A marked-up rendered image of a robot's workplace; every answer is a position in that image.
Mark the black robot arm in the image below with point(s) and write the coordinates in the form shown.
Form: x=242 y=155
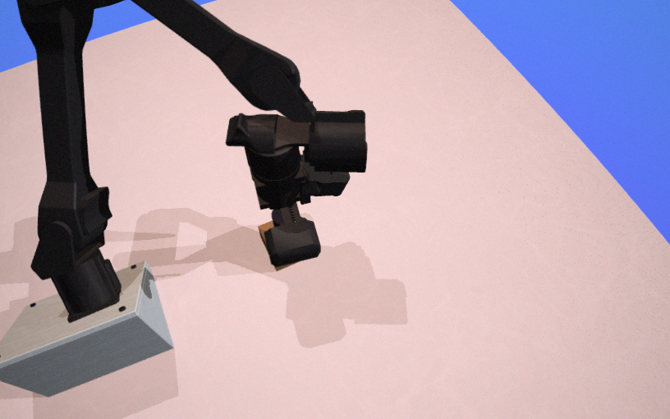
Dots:
x=74 y=212

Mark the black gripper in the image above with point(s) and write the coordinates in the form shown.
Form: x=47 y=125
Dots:
x=292 y=241

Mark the tan square block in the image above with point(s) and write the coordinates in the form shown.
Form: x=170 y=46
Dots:
x=262 y=228

